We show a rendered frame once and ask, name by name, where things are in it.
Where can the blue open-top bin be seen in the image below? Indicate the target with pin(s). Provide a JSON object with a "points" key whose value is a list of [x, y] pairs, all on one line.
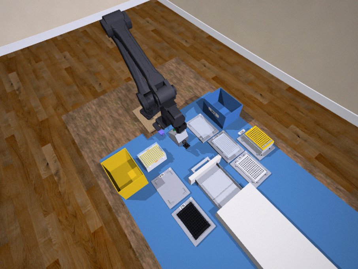
{"points": [[221, 107]]}

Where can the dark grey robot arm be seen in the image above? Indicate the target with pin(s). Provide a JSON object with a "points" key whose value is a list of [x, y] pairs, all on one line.
{"points": [[155, 93]]}

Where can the blue bench mat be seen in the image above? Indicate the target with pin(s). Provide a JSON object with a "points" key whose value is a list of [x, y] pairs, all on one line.
{"points": [[328, 222]]}

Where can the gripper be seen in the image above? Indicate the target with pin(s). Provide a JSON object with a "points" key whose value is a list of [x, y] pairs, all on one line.
{"points": [[157, 127]]}

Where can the yellow open-top bin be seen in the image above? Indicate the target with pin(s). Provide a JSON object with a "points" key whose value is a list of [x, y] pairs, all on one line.
{"points": [[124, 173]]}

